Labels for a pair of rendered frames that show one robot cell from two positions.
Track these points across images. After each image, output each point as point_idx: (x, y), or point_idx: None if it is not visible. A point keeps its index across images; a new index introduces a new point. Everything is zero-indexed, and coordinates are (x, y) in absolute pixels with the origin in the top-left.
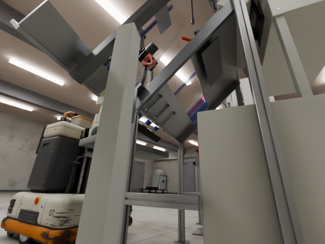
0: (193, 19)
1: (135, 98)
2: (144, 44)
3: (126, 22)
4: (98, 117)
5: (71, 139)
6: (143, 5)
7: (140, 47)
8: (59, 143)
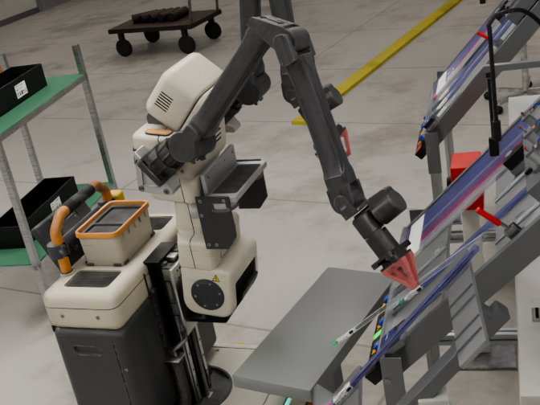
0: (499, 128)
1: (400, 377)
2: (339, 136)
3: (429, 390)
4: (198, 255)
5: (137, 313)
6: (456, 358)
7: (349, 192)
8: (130, 347)
